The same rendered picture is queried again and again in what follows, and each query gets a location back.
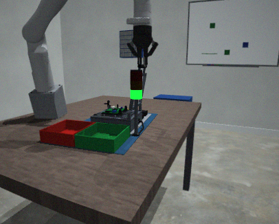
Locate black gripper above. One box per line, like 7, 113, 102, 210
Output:
127, 25, 158, 67

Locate green circuit board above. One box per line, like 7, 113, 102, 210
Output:
102, 106, 124, 114

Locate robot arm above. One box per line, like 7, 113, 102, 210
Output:
22, 0, 152, 92

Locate red open-top bin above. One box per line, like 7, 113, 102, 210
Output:
39, 120, 95, 147

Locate green open-top bin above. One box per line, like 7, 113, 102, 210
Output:
74, 122, 131, 153

